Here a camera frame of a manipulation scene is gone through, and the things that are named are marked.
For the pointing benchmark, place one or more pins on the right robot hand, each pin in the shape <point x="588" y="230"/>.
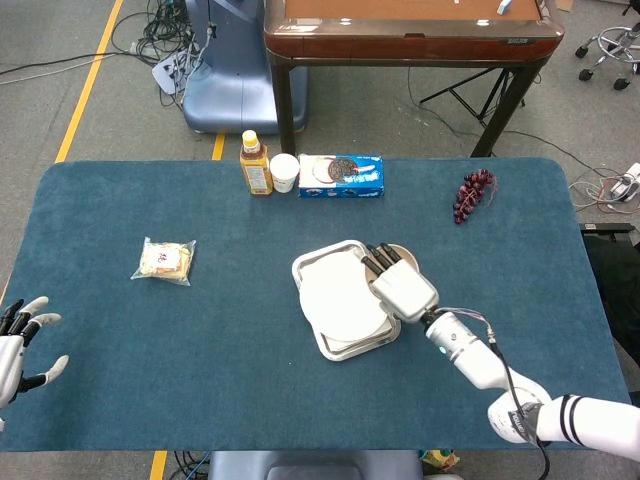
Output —
<point x="400" y="287"/>

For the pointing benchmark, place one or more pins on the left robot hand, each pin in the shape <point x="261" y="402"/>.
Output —
<point x="10" y="357"/>

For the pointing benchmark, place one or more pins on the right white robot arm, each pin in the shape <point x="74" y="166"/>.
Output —
<point x="505" y="380"/>

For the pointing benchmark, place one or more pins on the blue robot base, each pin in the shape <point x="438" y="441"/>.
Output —
<point x="235" y="75"/>

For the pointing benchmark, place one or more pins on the metal rectangular tray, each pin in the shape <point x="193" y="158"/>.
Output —
<point x="345" y="300"/>

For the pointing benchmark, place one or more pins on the white round plate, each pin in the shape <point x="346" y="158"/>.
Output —
<point x="340" y="305"/>

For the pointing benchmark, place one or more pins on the purple grape bunch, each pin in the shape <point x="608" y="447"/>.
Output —
<point x="470" y="194"/>

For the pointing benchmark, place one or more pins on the blue cookie box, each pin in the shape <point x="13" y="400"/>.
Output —
<point x="341" y="176"/>

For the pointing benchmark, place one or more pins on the white paper cup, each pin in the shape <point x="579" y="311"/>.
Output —
<point x="284" y="172"/>

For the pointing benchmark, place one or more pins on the yellow green packet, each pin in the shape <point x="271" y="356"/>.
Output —
<point x="440" y="458"/>

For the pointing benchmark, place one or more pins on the blue table cloth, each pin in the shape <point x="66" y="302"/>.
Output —
<point x="225" y="325"/>

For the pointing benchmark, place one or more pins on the bagged sandwich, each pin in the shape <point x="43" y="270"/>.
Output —
<point x="164" y="260"/>

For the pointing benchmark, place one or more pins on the yellow juice bottle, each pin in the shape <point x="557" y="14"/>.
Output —
<point x="255" y="165"/>

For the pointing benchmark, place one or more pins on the grey robot torso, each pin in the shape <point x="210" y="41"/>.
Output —
<point x="315" y="466"/>

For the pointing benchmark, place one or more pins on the black tripod stand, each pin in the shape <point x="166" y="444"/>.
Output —
<point x="472" y="97"/>

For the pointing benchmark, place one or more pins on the black equipment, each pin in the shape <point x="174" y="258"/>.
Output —
<point x="612" y="280"/>

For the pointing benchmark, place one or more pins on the brown wooden table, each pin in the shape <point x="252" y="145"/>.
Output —
<point x="410" y="45"/>

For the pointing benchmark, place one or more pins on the white power strip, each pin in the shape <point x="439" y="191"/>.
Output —
<point x="170" y="72"/>

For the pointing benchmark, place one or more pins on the office chair base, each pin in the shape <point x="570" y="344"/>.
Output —
<point x="607" y="50"/>

